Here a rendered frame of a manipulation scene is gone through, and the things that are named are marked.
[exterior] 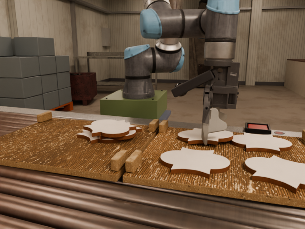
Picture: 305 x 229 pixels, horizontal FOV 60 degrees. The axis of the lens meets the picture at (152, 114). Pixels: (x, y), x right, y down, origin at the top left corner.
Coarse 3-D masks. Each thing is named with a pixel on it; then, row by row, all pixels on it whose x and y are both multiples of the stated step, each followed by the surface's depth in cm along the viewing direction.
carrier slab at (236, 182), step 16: (176, 128) 82; (160, 144) 68; (176, 144) 68; (192, 144) 68; (208, 144) 68; (224, 144) 68; (304, 144) 68; (144, 160) 58; (240, 160) 58; (304, 160) 58; (128, 176) 51; (144, 176) 51; (160, 176) 51; (176, 176) 51; (192, 176) 51; (224, 176) 51; (240, 176) 51; (208, 192) 47; (224, 192) 46; (240, 192) 46; (256, 192) 45; (272, 192) 45; (288, 192) 45; (304, 192) 45
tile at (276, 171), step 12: (276, 156) 58; (252, 168) 52; (264, 168) 52; (276, 168) 52; (288, 168) 52; (300, 168) 52; (264, 180) 49; (276, 180) 47; (288, 180) 47; (300, 180) 47
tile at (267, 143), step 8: (240, 136) 71; (248, 136) 71; (256, 136) 71; (264, 136) 71; (272, 136) 71; (232, 144) 68; (240, 144) 66; (248, 144) 65; (256, 144) 65; (264, 144) 65; (272, 144) 65; (280, 144) 65; (288, 144) 65; (272, 152) 62
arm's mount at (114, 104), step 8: (112, 96) 125; (120, 96) 124; (160, 96) 122; (104, 104) 118; (112, 104) 118; (120, 104) 117; (128, 104) 116; (136, 104) 115; (144, 104) 114; (152, 104) 114; (160, 104) 121; (104, 112) 119; (112, 112) 119; (120, 112) 118; (128, 112) 117; (136, 112) 116; (144, 112) 115; (152, 112) 114; (160, 112) 122
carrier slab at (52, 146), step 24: (48, 120) 91; (72, 120) 91; (0, 144) 68; (24, 144) 68; (48, 144) 68; (72, 144) 68; (96, 144) 68; (120, 144) 68; (144, 144) 68; (24, 168) 58; (48, 168) 56; (72, 168) 54; (96, 168) 54
